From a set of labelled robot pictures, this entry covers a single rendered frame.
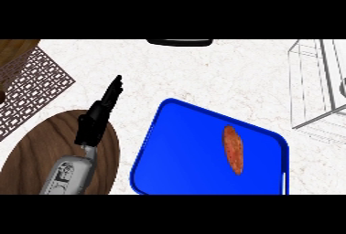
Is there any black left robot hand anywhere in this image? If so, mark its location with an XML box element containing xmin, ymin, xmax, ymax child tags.
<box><xmin>72</xmin><ymin>74</ymin><xmax>124</xmax><ymax>147</ymax></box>

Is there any blue tray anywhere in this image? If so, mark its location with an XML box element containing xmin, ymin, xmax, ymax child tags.
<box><xmin>130</xmin><ymin>98</ymin><xmax>291</xmax><ymax>196</ymax></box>

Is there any brown patterned placemat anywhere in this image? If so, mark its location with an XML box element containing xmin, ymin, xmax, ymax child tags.
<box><xmin>0</xmin><ymin>46</ymin><xmax>76</xmax><ymax>143</ymax></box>

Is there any round dark wooden board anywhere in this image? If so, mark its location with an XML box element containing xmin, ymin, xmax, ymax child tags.
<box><xmin>0</xmin><ymin>109</ymin><xmax>121</xmax><ymax>196</ymax></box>

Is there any light brown wooden board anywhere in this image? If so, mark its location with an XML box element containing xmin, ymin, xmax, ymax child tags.
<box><xmin>0</xmin><ymin>38</ymin><xmax>41</xmax><ymax>69</ymax></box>

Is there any orange sweet potato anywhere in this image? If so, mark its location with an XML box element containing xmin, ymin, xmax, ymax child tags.
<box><xmin>221</xmin><ymin>124</ymin><xmax>245</xmax><ymax>176</ymax></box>

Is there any black appliance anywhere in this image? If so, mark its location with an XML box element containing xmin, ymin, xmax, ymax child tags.
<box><xmin>146</xmin><ymin>38</ymin><xmax>214</xmax><ymax>48</ymax></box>

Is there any white wire tiered shelf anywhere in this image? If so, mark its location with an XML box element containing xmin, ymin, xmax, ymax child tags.
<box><xmin>286</xmin><ymin>38</ymin><xmax>346</xmax><ymax>144</ymax></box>

